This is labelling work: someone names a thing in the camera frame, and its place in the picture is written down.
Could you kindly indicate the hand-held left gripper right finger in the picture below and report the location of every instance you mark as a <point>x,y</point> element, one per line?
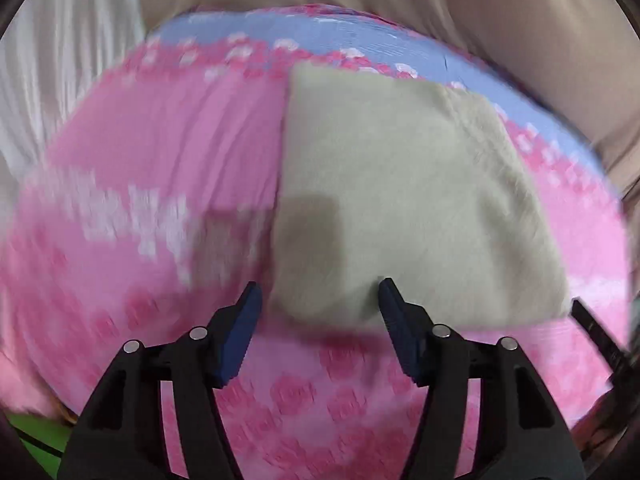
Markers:
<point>400,332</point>

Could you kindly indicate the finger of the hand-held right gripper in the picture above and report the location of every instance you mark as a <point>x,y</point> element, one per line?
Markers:
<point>597,327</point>

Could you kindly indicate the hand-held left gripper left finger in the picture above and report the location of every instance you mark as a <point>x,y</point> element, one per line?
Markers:
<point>244,330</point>

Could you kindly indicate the cream knit sweater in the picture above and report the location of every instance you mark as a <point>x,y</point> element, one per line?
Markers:
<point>400,185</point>

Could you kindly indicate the pink blue floral quilt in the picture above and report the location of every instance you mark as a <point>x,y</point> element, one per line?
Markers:
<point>150,160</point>

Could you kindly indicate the green sheet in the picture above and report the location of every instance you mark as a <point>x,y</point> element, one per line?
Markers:
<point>42,435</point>

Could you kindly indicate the white cloth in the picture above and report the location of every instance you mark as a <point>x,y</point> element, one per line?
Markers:
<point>65,60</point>

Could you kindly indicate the beige fabric sheet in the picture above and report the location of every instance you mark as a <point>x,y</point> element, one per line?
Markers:
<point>450,5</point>

